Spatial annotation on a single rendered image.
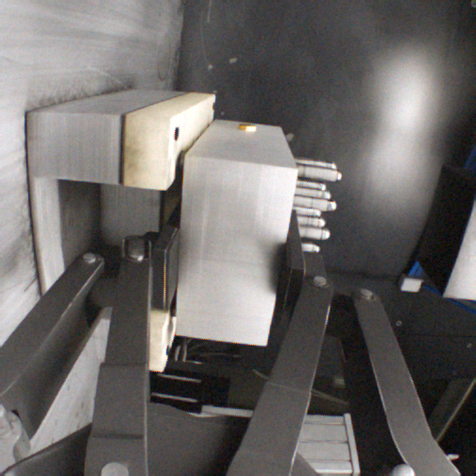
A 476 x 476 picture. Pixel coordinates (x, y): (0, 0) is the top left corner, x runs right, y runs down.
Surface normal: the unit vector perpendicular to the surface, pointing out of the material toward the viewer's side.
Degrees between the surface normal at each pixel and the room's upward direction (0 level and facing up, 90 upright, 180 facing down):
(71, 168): 90
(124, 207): 90
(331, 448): 90
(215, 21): 90
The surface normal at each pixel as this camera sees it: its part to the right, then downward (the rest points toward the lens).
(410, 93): -0.05, 0.40
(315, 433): 0.11, -0.90
